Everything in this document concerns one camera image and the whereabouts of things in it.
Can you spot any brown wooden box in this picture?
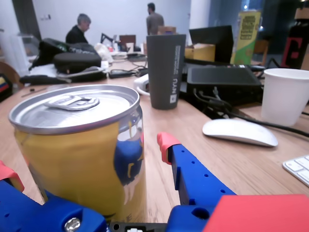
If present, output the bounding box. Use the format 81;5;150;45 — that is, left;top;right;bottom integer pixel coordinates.
119;34;137;52

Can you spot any red camera mount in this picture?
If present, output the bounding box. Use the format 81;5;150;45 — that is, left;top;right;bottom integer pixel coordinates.
202;194;309;232

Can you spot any white paper cup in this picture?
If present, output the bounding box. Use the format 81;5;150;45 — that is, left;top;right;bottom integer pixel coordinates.
260;68;309;127

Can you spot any yellow drink can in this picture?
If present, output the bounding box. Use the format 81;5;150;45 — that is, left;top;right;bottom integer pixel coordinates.
8;84;147;222

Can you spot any seated person grey hair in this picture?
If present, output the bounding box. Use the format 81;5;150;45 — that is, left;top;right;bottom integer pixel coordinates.
65;13;92;45

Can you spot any thin black pen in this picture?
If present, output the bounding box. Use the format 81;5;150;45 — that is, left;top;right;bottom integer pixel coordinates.
21;87;48;98

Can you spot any white plastic bag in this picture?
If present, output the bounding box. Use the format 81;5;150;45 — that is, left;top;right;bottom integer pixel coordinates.
94;43;114;63

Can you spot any yellow cardboard box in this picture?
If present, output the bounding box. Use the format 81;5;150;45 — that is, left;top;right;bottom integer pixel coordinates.
184;43;216;62

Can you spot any wooden chair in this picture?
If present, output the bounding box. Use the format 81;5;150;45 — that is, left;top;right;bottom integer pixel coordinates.
252;39;270;66

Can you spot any grey NYU tumbler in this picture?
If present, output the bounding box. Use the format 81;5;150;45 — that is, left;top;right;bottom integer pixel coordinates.
146;33;187;110

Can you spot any white power adapter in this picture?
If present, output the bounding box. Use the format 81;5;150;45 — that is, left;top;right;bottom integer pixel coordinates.
133;73;151;96

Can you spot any black bottle red letter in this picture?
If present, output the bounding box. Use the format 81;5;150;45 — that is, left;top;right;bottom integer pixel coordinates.
281;6;309;71

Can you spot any white keyboard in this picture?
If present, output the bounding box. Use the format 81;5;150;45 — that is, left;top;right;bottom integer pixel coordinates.
282;154;309;188

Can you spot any black backpack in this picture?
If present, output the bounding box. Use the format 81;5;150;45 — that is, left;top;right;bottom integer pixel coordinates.
28;38;98;71

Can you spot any black cable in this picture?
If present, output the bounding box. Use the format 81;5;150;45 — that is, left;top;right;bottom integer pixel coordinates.
192;87;309;139

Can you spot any black dock box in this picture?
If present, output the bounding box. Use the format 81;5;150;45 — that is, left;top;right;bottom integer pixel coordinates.
186;66;263;94

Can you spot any black zip case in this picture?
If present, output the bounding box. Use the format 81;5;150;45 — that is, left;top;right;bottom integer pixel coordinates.
53;52;102;73

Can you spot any white computer mouse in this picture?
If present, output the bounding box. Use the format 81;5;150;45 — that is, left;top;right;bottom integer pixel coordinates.
202;118;279;147

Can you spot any yellow green banner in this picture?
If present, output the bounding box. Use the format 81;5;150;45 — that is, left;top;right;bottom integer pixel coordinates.
230;10;262;66

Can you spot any black phone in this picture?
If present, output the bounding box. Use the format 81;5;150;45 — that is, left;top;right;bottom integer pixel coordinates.
108;69;136;79

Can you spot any blue gripper finger with pink tip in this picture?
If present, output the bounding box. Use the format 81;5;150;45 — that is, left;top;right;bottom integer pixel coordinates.
156;132;237;206
0;159;108;232

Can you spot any standing person grey shirt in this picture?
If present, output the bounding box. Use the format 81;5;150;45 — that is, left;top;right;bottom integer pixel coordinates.
145;2;165;36

